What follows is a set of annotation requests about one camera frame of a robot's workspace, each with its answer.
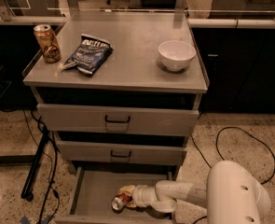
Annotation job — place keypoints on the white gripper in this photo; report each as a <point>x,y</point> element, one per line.
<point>140,194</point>

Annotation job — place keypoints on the red coke can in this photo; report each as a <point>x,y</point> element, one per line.
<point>119,201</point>

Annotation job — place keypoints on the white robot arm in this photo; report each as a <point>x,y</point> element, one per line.
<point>231,196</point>

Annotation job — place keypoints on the bottom grey open drawer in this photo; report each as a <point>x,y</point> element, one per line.
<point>97,185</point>

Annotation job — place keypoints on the middle grey drawer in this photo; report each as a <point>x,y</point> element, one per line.
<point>122,148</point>

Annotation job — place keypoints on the grey drawer cabinet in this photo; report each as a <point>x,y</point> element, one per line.
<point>133,76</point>

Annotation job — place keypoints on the top grey drawer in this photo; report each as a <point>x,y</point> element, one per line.
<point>109,119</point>

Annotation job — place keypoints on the gold soda can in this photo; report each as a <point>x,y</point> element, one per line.
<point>48,43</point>

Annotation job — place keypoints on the black table leg stand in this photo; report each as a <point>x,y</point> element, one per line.
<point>27,191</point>

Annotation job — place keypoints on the blue chip bag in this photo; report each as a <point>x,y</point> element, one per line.
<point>89,56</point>

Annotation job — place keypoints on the white bowl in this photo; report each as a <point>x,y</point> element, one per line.
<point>176,55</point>

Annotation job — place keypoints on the white horizontal rail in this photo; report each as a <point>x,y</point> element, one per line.
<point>136,18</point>

